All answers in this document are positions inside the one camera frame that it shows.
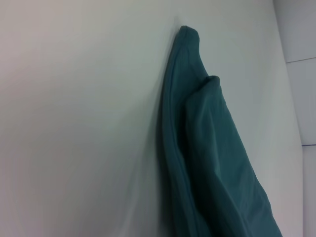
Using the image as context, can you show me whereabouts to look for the teal blue t-shirt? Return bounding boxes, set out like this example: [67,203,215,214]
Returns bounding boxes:
[161,25,284,237]

